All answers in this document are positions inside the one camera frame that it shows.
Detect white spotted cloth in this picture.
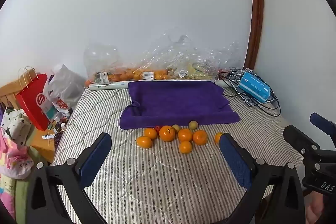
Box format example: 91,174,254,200
0,107,34,147

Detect pile of small toiletries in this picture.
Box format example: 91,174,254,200
49,109,72,135

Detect light green blanket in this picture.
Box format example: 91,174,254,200
13,178,30,215

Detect brown wooden door frame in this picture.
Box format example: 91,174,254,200
243,0,264,70

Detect white plastic shopping bag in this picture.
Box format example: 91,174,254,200
43,64,86,119

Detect clear bag of yellow produce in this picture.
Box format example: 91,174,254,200
184,51,219,81

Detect purple towel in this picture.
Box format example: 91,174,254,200
119,81,240,130

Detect long white paper roll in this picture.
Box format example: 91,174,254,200
89,79,232,91

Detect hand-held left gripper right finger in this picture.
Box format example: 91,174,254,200
219,133,306,224

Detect dark checked cloth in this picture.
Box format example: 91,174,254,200
228,68,265,106

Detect person's right hand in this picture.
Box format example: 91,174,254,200
306,191,327,224

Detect wooden nightstand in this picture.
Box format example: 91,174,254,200
30,119,57,164

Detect blue tissue box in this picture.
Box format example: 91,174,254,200
238,70,271,103

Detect red paper bag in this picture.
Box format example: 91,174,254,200
16,67,50,131

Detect wooden headboard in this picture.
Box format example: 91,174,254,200
0,81,27,111

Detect clear bag of small oranges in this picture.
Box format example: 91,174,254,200
117,51,174,81

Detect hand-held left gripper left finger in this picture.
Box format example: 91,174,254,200
25,132,113,224

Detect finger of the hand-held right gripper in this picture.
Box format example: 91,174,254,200
283,124,322,161
310,112,336,136

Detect pink printed cloth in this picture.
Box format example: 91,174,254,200
0,130,34,180

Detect black cables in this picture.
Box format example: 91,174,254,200
218,70,281,117

